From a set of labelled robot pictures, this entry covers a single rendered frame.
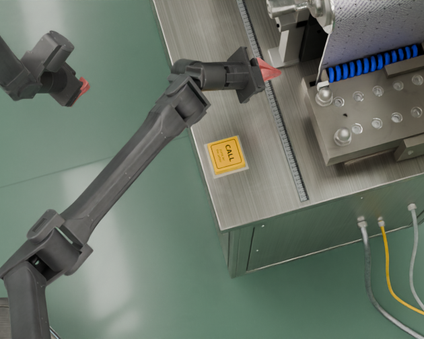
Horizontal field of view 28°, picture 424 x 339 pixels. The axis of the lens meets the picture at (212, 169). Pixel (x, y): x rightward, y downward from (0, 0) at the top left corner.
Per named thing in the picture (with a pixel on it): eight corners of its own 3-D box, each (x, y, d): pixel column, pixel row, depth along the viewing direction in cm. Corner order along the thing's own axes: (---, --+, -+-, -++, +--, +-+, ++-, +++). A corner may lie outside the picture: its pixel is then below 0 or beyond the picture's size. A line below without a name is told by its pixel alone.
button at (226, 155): (206, 146, 191) (206, 143, 189) (236, 138, 191) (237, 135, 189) (215, 175, 189) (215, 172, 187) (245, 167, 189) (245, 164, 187)
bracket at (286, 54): (266, 52, 197) (273, -10, 167) (292, 44, 197) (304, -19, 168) (272, 70, 196) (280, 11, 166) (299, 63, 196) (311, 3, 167)
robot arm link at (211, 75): (200, 93, 164) (200, 64, 163) (182, 89, 170) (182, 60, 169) (229, 91, 168) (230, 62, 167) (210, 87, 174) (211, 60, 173)
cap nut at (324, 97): (313, 93, 180) (315, 85, 176) (329, 88, 180) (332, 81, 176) (318, 108, 179) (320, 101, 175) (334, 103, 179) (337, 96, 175)
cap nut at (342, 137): (331, 132, 178) (334, 125, 173) (348, 128, 178) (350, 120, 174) (336, 148, 177) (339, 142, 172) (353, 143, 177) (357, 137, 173)
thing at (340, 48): (318, 69, 183) (328, 33, 165) (420, 42, 185) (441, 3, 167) (319, 71, 183) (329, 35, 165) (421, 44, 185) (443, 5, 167)
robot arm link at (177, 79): (194, 126, 166) (170, 95, 162) (165, 118, 176) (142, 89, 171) (233, 85, 170) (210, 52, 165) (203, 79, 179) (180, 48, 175)
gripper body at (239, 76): (247, 103, 174) (217, 105, 170) (233, 60, 177) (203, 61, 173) (263, 89, 169) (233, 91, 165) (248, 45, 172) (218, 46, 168)
